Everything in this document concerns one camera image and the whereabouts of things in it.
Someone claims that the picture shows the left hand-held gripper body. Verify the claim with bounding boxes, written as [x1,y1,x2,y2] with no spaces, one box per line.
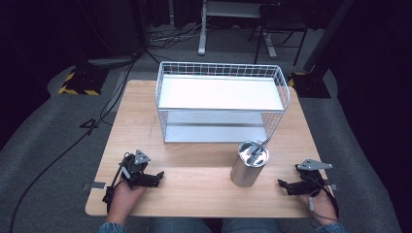
[120,149,157,190]

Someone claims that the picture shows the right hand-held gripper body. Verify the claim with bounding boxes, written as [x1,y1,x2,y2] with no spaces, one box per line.
[290,157,334,196]

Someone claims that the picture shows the person's right hand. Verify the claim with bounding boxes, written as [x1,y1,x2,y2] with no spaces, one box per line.
[298,191,338,226]

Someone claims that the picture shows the person's left hand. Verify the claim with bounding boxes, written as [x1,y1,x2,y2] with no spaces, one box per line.
[106,181,148,225]

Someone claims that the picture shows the silver metal cylindrical can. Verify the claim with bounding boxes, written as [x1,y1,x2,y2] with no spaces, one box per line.
[229,139,270,188]

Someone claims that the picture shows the metal utensil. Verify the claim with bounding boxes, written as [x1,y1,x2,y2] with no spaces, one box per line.
[247,137,272,165]

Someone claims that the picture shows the person's legs in jeans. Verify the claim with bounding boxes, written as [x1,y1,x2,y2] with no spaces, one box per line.
[148,216,284,233]

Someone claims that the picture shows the black slanted stand pole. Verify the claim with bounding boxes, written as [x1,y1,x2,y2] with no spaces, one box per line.
[302,0,355,73]

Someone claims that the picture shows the black chair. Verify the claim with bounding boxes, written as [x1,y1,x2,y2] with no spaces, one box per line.
[247,2,309,67]

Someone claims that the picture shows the grey plug with cable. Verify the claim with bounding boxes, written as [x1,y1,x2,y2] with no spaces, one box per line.
[307,195,339,225]

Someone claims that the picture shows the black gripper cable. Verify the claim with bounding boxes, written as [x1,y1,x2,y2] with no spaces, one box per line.
[101,154,131,215]
[307,174,341,221]

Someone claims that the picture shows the long black floor cable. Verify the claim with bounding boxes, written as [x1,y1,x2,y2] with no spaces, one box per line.
[8,48,154,233]

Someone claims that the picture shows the yellow black striped base plate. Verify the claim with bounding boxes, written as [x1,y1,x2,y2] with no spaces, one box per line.
[57,65,110,97]
[287,71,332,99]

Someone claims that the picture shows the white wire two-tier shelf rack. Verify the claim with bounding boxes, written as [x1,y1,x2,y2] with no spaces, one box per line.
[154,61,292,144]

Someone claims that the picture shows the bundle of floor cables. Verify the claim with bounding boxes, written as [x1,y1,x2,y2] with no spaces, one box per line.
[148,17,208,50]

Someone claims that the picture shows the white metal desk frame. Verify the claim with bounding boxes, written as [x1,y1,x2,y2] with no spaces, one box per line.
[197,0,279,59]

